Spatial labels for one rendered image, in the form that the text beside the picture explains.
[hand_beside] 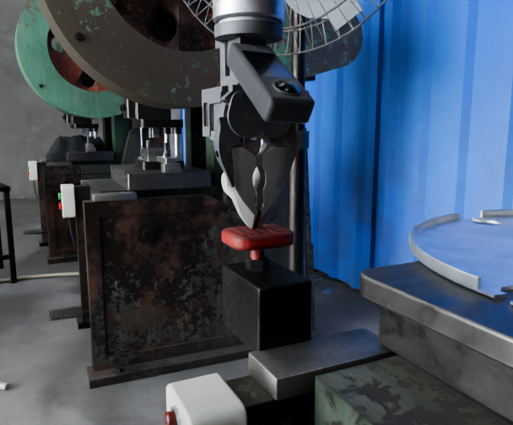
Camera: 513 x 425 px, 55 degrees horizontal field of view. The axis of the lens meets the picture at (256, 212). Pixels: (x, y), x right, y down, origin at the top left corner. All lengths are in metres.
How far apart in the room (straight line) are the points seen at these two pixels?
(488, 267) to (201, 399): 0.27
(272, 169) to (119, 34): 1.04
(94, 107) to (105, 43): 1.75
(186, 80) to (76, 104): 1.74
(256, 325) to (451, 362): 0.18
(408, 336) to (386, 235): 1.97
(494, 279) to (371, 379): 0.21
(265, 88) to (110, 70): 1.07
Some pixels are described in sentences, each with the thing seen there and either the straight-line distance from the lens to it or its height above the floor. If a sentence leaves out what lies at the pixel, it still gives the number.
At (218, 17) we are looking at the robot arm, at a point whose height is 0.97.
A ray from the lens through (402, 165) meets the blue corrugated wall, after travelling 2.35.
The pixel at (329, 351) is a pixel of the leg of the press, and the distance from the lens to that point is 0.50.
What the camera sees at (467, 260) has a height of 0.78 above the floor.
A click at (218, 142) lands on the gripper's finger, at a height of 0.84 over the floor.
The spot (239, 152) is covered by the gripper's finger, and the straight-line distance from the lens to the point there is 0.51.
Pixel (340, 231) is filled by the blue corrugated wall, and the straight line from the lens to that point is 2.77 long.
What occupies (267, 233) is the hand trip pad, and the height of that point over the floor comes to 0.75.
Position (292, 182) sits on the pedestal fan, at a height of 0.73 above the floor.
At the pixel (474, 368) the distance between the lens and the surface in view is 0.43.
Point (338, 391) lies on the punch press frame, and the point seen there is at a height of 0.65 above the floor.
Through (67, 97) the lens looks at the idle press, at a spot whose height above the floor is 1.04.
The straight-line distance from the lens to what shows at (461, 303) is 0.23.
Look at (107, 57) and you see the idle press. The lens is 1.49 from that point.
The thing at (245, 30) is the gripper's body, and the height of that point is 0.95.
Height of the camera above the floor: 0.85
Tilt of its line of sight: 10 degrees down
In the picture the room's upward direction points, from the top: straight up
